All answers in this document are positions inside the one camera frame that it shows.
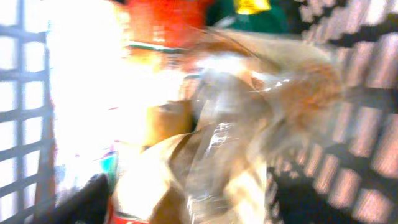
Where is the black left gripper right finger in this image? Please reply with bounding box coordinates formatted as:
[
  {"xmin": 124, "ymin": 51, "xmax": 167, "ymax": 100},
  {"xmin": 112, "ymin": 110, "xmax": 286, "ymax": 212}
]
[{"xmin": 267, "ymin": 168, "xmax": 359, "ymax": 224}]

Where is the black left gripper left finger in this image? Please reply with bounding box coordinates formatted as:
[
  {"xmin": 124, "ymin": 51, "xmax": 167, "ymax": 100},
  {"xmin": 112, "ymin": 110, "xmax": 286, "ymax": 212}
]
[{"xmin": 34, "ymin": 174, "xmax": 110, "ymax": 224}]

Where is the brown white cookie bag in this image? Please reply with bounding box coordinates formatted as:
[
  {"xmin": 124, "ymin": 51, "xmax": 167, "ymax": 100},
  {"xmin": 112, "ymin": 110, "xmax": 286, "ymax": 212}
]
[{"xmin": 108, "ymin": 29, "xmax": 344, "ymax": 223}]

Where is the orange cracker package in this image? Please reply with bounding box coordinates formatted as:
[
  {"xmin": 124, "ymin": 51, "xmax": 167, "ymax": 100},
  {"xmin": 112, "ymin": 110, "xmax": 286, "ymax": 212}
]
[{"xmin": 108, "ymin": 1, "xmax": 208, "ymax": 223}]

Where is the green red snack bag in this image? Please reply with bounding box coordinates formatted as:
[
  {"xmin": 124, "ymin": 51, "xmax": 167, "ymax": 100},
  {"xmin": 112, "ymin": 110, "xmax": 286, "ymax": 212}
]
[{"xmin": 205, "ymin": 0, "xmax": 289, "ymax": 34}]

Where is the white tissue multipack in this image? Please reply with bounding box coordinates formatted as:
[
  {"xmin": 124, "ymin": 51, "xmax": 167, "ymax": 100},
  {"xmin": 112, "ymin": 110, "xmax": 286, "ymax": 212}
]
[{"xmin": 49, "ymin": 1, "xmax": 182, "ymax": 190}]

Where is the grey plastic basket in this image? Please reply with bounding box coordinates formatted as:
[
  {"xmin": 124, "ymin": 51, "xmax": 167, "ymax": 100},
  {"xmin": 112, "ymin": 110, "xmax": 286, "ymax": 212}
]
[{"xmin": 1, "ymin": 1, "xmax": 397, "ymax": 223}]

